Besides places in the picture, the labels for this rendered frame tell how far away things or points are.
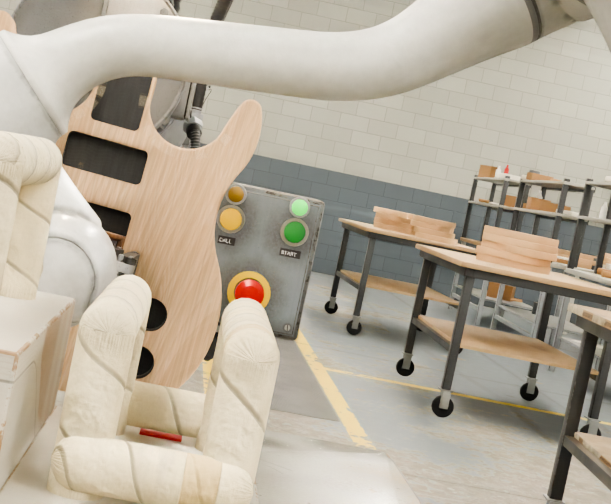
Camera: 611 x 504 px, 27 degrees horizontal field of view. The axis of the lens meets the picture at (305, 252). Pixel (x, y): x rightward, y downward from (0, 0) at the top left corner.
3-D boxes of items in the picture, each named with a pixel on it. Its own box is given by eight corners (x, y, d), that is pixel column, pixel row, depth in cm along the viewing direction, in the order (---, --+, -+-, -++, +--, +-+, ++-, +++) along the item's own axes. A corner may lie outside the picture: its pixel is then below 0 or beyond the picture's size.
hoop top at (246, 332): (217, 335, 89) (226, 291, 89) (261, 344, 89) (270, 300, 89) (217, 384, 69) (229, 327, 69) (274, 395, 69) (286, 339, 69)
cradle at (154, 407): (83, 411, 90) (92, 368, 90) (239, 441, 91) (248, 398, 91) (79, 421, 86) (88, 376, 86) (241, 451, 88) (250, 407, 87)
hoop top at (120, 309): (103, 312, 88) (112, 268, 88) (147, 321, 89) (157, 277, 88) (70, 355, 68) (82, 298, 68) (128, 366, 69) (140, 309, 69)
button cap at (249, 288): (231, 303, 175) (237, 275, 175) (259, 308, 175) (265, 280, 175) (232, 306, 171) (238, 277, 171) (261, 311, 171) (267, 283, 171)
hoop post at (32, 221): (-8, 288, 88) (18, 155, 87) (38, 297, 88) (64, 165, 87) (-15, 292, 84) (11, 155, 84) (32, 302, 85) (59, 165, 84)
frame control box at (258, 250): (144, 330, 197) (177, 169, 196) (277, 356, 199) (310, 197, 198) (137, 354, 173) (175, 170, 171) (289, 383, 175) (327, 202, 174)
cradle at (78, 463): (48, 477, 71) (59, 422, 71) (246, 513, 72) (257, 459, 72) (41, 493, 67) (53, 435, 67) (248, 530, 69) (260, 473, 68)
